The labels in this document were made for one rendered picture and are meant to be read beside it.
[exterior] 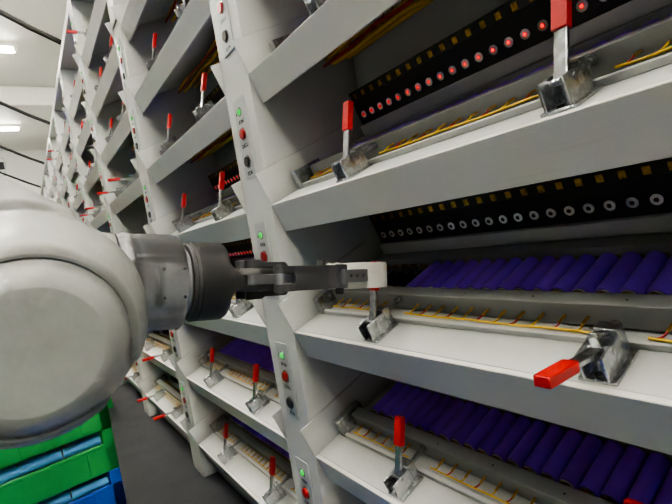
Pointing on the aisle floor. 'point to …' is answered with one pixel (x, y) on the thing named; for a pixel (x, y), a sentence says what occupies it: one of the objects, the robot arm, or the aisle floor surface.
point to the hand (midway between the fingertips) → (357, 275)
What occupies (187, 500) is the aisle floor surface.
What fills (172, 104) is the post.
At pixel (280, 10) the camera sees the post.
